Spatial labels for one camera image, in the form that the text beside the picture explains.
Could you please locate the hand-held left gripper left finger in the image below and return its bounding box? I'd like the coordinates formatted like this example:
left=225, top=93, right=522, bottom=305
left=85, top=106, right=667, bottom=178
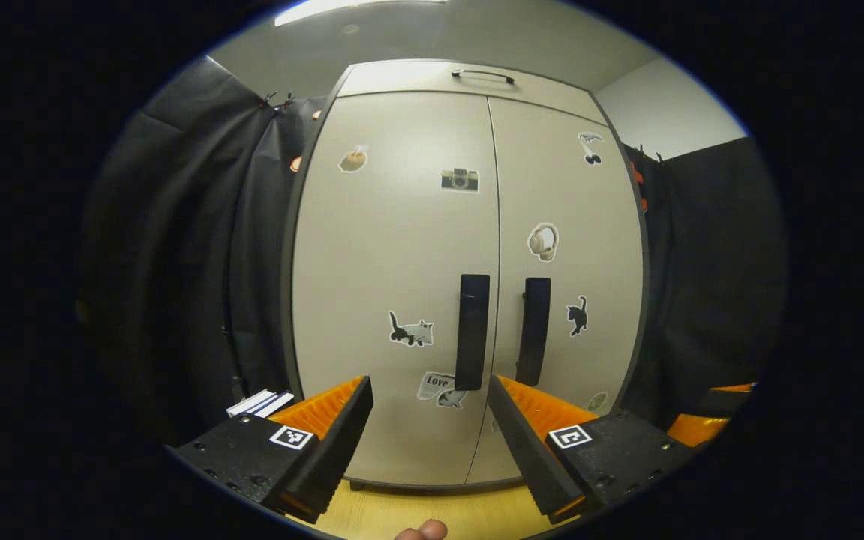
left=169, top=375, right=374, bottom=524

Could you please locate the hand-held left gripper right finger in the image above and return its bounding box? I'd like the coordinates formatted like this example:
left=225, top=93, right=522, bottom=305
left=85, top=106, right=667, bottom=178
left=487, top=375, right=692, bottom=524

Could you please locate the white cabinet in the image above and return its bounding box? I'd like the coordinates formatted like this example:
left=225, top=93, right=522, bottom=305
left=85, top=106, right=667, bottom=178
left=282, top=58, right=650, bottom=492

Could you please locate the white door camera sticker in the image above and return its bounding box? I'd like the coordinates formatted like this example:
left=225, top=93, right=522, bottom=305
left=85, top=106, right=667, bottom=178
left=291, top=91, right=502, bottom=488

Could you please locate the white door headphones sticker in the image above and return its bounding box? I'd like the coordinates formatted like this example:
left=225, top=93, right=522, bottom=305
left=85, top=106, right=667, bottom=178
left=466, top=96, right=647, bottom=485

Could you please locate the white cabinet drawer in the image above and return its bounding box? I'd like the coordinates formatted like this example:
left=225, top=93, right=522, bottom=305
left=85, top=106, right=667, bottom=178
left=337, top=60, right=607, bottom=125

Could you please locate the white flat box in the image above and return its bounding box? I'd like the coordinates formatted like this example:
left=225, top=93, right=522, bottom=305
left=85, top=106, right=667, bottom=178
left=226, top=388, right=295, bottom=419

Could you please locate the black backdrop cloth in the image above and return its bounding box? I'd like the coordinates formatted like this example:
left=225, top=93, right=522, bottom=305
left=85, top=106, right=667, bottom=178
left=612, top=137, right=789, bottom=428
left=83, top=56, right=328, bottom=443

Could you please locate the ceiling light panel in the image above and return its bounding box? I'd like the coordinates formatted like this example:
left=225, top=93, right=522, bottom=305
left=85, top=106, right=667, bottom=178
left=274, top=0, right=448, bottom=27

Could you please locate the black door handle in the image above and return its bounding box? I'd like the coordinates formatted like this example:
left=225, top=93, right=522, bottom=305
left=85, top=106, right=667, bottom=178
left=454, top=274, right=491, bottom=391
left=515, top=277, right=552, bottom=387

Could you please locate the metal drawer handle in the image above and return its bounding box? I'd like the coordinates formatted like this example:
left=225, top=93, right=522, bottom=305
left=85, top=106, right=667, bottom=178
left=451, top=69, right=515, bottom=85

